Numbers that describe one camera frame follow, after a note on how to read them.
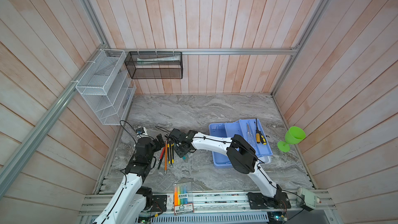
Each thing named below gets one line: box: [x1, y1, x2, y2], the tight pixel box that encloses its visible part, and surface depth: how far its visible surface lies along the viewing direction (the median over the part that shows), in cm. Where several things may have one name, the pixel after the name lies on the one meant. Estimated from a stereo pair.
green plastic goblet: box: [277, 126, 307, 153], surface depth 84 cm
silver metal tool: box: [246, 122, 253, 138], surface depth 90 cm
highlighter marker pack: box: [173, 182, 194, 216], surface depth 76 cm
